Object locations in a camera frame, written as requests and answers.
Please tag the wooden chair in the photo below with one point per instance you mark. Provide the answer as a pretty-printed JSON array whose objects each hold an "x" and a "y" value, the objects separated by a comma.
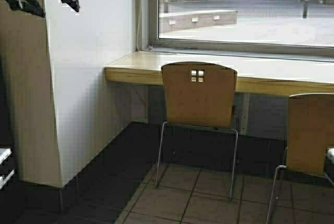
[
  {"x": 310, "y": 134},
  {"x": 201, "y": 94}
]

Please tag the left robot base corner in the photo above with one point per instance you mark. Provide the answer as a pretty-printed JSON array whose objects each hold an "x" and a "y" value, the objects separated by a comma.
[{"x": 7, "y": 165}]

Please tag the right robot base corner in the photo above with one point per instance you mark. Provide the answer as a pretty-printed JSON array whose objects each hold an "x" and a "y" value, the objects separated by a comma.
[{"x": 329, "y": 165}]

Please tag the long wooden window counter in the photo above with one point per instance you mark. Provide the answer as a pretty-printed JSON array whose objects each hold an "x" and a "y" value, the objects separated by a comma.
[{"x": 268, "y": 76}]

